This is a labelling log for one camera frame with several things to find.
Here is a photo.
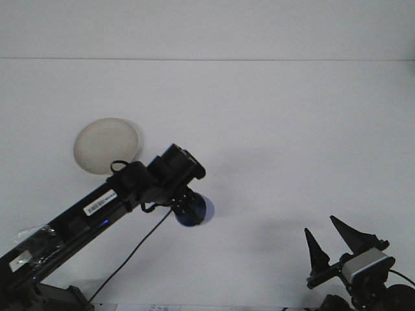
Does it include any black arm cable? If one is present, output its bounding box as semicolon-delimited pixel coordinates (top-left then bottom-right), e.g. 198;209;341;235
89;207;174;304
388;268;415;288

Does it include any pale blue cup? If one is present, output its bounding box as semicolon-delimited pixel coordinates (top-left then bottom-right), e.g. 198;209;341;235
174;193;216;228

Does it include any pale round plate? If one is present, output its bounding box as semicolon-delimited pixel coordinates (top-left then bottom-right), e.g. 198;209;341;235
73;117;145;176

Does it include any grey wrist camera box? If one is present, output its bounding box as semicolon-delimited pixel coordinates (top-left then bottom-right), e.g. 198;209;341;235
167;143;207;181
342;248;397;283

